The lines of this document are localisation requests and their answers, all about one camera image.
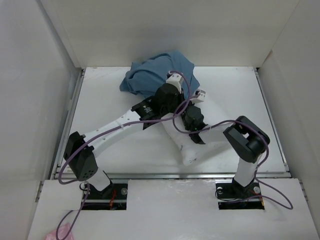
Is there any blue pillowcase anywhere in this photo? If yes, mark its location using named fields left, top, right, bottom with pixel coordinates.
left=119, top=50, right=200, bottom=98

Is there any white pillow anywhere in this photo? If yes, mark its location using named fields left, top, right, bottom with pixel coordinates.
left=159, top=91, right=241, bottom=167

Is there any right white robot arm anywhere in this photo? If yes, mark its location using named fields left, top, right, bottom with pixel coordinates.
left=182, top=106, right=270, bottom=197

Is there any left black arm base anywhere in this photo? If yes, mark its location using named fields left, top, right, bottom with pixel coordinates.
left=82, top=182, right=128, bottom=211

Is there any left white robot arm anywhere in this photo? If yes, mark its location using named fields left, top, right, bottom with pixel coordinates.
left=63, top=83, right=191, bottom=199

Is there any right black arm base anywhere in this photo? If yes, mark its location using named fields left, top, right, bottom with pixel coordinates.
left=215, top=182, right=265, bottom=210

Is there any pink plastic bag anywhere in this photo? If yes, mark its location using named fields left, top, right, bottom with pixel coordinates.
left=44, top=223, right=74, bottom=240

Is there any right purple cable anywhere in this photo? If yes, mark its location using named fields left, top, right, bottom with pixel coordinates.
left=172, top=93, right=294, bottom=210

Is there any purple cable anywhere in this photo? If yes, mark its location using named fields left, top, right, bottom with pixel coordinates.
left=56, top=71, right=192, bottom=238
left=172, top=93, right=294, bottom=210

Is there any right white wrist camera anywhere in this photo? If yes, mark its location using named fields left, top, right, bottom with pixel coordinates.
left=190, top=89, right=206, bottom=104

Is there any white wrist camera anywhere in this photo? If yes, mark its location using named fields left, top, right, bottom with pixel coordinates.
left=165, top=71, right=184, bottom=93
left=190, top=89, right=206, bottom=104

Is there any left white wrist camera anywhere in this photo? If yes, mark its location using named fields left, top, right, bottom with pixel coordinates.
left=165, top=71, right=184, bottom=93

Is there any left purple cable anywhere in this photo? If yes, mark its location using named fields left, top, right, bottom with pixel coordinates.
left=56, top=71, right=192, bottom=238

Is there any aluminium rail frame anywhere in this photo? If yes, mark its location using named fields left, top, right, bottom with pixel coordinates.
left=34, top=67, right=308, bottom=202

